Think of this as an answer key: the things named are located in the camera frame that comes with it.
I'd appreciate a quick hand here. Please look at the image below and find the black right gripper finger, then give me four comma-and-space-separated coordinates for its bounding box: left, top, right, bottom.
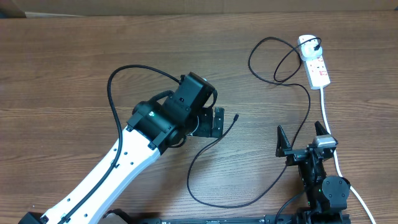
276, 125, 292, 152
315, 121, 329, 136

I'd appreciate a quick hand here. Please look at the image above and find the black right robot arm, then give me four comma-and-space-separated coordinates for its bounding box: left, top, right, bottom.
274, 121, 351, 224

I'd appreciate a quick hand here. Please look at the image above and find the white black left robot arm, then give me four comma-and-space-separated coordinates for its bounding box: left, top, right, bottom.
19, 99, 224, 224

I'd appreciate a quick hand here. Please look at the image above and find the white charger plug adapter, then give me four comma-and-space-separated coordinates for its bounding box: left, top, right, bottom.
297, 34, 323, 61

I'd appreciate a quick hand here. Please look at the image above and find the white power strip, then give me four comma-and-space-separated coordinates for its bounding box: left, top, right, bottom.
304, 56, 331, 90

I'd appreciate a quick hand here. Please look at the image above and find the brown cardboard backdrop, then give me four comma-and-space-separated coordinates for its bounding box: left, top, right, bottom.
1, 0, 397, 17

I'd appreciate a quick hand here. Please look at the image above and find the white power strip cord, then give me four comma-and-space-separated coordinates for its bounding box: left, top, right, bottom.
319, 86, 377, 224

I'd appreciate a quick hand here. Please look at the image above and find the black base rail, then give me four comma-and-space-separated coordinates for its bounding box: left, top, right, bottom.
102, 208, 352, 224

